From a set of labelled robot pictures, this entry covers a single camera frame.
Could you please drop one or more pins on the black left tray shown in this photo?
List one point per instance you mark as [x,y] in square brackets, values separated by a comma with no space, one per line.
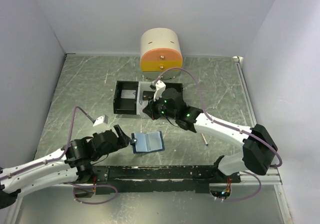
[125,106]

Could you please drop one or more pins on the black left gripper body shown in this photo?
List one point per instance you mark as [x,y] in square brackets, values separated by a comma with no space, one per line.
[114,146]

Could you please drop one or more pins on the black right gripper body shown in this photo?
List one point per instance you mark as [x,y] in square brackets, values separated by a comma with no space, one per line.
[161,109]

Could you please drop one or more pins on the black card in tray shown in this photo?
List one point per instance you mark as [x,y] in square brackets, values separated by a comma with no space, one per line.
[146,95]

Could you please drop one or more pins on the blue leather card holder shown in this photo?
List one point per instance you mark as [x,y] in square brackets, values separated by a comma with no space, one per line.
[147,142]

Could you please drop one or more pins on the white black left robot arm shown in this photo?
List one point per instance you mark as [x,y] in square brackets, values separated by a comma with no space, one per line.
[71,163]

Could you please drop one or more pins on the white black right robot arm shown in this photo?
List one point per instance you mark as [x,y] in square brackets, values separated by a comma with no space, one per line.
[257,148]

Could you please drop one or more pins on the silver VIP card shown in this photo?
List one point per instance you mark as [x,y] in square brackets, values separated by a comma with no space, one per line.
[141,104]

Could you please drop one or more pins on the black right tray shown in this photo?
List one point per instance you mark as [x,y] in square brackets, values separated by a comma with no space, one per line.
[175,86]

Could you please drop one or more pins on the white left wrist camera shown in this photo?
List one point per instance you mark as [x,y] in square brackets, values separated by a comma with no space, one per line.
[101,121]

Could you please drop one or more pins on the white middle tray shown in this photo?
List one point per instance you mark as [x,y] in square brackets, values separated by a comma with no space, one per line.
[143,86]

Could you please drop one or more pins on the blue white pen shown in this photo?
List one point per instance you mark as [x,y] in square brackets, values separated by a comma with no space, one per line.
[205,141]

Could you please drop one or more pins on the black tray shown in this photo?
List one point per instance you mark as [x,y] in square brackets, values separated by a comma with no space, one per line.
[125,106]
[175,86]

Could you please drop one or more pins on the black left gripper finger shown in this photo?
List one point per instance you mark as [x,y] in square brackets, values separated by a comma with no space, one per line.
[119,131]
[123,142]

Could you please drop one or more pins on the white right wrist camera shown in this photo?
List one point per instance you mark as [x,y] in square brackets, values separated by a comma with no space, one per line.
[159,87]

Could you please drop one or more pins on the round three-drawer storage box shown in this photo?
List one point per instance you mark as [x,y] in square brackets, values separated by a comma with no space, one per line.
[159,51]

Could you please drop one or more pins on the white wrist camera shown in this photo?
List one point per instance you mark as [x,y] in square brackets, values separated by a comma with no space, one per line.
[159,87]
[101,121]

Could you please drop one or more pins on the silver card in tray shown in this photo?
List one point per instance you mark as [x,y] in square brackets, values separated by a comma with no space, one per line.
[128,94]

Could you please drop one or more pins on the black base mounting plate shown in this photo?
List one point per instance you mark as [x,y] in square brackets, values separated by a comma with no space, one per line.
[165,178]

